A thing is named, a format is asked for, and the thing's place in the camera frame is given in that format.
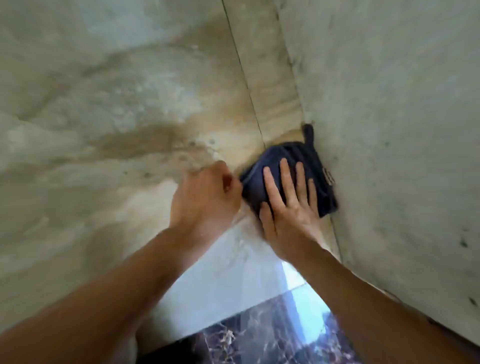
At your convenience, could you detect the person's left hand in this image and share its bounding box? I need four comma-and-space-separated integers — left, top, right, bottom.
169, 161, 244, 243

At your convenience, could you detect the person's right hand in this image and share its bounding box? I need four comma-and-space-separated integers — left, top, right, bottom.
259, 158, 324, 263

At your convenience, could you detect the dark blue cloth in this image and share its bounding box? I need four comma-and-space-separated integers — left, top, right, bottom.
239, 123, 339, 219

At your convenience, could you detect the person's left forearm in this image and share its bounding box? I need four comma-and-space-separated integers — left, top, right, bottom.
0, 227, 205, 364

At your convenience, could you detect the person's right forearm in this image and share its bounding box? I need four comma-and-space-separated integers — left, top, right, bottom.
286, 240, 480, 364

